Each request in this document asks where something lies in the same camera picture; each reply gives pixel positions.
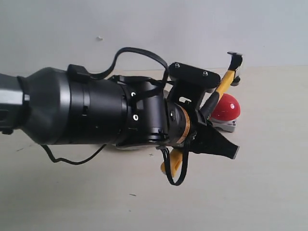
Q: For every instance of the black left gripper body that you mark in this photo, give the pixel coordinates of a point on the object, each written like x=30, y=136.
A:
x=187, y=128

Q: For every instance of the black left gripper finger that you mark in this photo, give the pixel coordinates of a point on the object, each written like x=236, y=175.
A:
x=208, y=140

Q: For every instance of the yellow black claw hammer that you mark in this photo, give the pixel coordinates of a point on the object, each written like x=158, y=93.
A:
x=176, y=161

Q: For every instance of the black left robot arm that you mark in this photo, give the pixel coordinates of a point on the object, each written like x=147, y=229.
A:
x=56, y=107

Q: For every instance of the red dome push button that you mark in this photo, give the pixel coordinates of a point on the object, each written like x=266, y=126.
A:
x=225, y=114

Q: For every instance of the round steel plate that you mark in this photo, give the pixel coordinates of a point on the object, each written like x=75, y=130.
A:
x=131, y=125

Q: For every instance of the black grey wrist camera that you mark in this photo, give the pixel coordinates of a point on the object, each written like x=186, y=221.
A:
x=191, y=83

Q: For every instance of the small white wall hook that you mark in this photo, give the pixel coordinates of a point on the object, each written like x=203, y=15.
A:
x=99, y=38

